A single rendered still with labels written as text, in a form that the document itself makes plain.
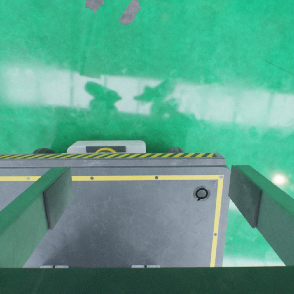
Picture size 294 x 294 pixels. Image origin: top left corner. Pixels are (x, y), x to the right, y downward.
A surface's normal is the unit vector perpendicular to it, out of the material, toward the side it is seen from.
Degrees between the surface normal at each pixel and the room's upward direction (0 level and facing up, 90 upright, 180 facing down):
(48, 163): 0
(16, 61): 0
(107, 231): 0
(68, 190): 90
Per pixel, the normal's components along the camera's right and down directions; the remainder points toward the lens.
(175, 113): 0.00, 0.27
